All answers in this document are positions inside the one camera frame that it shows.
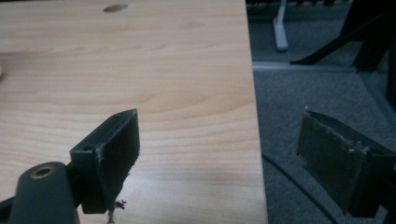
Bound black floor cable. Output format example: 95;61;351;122
262;153;341;224

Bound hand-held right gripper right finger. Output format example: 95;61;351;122
295;109;396;218

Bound black stand legs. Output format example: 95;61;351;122
290;0;396;110

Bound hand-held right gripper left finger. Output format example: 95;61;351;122
69;108;141;215

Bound white stand leg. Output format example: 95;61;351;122
272;0;290;52

